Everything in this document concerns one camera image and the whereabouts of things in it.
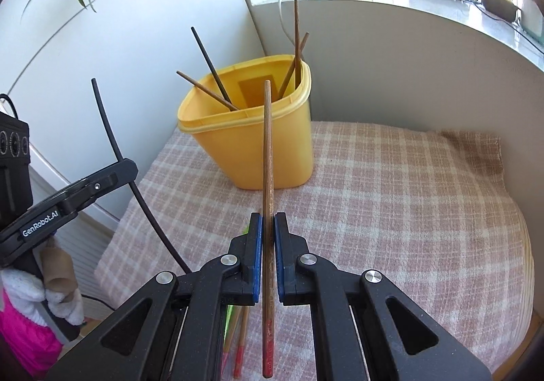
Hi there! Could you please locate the brown clay pot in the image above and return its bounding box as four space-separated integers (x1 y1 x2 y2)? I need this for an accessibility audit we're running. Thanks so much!
479 0 521 22

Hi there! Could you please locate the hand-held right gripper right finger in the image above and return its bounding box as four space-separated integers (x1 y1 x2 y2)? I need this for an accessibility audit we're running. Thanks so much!
273 212 496 381

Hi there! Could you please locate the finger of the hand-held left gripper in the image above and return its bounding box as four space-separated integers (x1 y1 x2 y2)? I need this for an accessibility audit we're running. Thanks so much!
64 158 139 212

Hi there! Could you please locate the person's left hand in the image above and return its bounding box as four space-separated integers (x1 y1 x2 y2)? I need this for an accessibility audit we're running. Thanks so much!
0 246 86 326

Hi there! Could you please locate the dark brown chopstick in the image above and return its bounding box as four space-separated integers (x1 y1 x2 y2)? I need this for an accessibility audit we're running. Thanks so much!
176 70 239 112
190 26 234 106
277 33 310 100
293 0 303 90

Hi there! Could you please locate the pink plaid cloth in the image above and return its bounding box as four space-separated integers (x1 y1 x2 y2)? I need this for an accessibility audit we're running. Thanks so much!
93 121 534 377

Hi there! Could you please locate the white power strip cable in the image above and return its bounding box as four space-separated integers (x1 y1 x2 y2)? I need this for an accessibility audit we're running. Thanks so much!
278 0 295 38

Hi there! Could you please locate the wooden chopstick red end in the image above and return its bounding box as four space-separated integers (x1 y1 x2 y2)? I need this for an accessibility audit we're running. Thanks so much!
233 307 251 379
261 80 276 379

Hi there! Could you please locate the black chopstick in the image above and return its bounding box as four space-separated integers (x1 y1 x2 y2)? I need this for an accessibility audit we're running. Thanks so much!
90 78 192 275

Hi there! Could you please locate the yellow plastic container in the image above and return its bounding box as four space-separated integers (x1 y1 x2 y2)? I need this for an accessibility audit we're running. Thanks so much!
177 54 314 191

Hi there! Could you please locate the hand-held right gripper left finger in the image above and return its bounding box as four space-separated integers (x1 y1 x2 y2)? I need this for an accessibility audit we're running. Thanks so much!
45 212 264 381

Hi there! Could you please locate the white and teal kettle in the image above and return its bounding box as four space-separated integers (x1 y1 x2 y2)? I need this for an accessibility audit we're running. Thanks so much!
519 0 544 39

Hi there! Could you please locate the person's left forearm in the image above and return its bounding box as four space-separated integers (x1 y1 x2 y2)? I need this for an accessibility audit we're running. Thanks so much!
0 292 64 379

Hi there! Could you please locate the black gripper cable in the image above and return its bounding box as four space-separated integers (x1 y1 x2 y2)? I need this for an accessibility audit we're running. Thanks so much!
83 295 113 312

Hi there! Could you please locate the green chopstick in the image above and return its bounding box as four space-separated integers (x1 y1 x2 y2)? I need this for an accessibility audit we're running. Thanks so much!
222 225 251 348

